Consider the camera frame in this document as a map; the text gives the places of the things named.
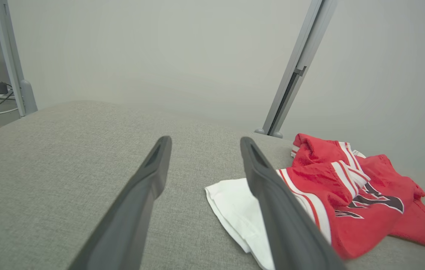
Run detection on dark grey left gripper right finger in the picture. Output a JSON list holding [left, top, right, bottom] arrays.
[[240, 136, 346, 270]]

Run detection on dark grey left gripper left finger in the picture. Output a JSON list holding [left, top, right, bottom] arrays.
[[68, 136, 172, 270]]

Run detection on red white striped jersey shirt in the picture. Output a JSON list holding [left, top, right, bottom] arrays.
[[205, 133, 425, 270]]

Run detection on grey metal partition end post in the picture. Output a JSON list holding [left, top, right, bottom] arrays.
[[0, 0, 38, 117]]

